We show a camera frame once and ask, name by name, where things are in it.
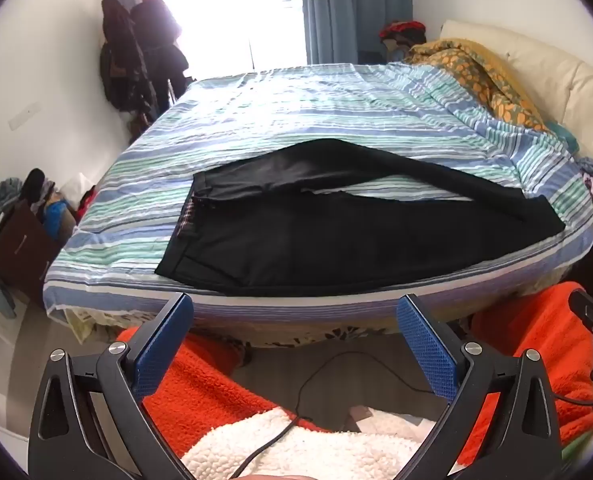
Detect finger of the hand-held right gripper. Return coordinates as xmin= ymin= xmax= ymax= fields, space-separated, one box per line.
xmin=569 ymin=290 xmax=593 ymax=343

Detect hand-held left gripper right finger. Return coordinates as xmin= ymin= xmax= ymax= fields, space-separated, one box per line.
xmin=397 ymin=294 xmax=563 ymax=480

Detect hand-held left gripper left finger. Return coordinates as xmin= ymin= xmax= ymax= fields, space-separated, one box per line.
xmin=28 ymin=292 xmax=194 ymax=480

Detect black pants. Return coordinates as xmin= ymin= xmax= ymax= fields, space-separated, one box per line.
xmin=155 ymin=138 xmax=566 ymax=297

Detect orange fleece garment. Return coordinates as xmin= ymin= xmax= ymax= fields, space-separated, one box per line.
xmin=115 ymin=281 xmax=593 ymax=467

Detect patterned bed skirt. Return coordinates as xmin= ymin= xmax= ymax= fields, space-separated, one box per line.
xmin=65 ymin=307 xmax=395 ymax=350

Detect white fleece garment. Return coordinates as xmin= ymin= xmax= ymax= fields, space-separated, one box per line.
xmin=180 ymin=406 xmax=430 ymax=480

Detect blue bag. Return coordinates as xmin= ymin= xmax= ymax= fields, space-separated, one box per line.
xmin=43 ymin=200 xmax=73 ymax=242

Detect brown paper bag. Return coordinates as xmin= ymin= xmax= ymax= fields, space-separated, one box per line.
xmin=0 ymin=200 xmax=61 ymax=306

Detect teal pillow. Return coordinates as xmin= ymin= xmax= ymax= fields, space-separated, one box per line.
xmin=547 ymin=120 xmax=582 ymax=153

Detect cream padded headboard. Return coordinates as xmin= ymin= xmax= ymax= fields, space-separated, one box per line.
xmin=439 ymin=20 xmax=593 ymax=181

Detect mixed clothes pile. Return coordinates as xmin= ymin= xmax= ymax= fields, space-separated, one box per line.
xmin=0 ymin=167 xmax=60 ymax=321

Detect orange floral quilt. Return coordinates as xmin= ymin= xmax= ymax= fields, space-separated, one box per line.
xmin=407 ymin=37 xmax=560 ymax=133

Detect striped bed sheet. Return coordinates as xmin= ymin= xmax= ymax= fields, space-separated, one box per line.
xmin=43 ymin=62 xmax=593 ymax=331

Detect black hooded coat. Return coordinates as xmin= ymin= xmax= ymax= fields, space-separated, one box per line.
xmin=99 ymin=0 xmax=150 ymax=113

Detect red and black clothes pile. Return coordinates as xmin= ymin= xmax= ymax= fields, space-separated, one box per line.
xmin=379 ymin=20 xmax=427 ymax=63

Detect bright window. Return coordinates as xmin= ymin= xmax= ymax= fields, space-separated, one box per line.
xmin=139 ymin=0 xmax=310 ymax=81

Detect wide blue curtain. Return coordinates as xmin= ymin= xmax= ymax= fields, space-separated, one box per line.
xmin=299 ymin=0 xmax=417 ymax=66

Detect black cable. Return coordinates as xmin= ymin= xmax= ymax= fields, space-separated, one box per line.
xmin=229 ymin=351 xmax=593 ymax=480

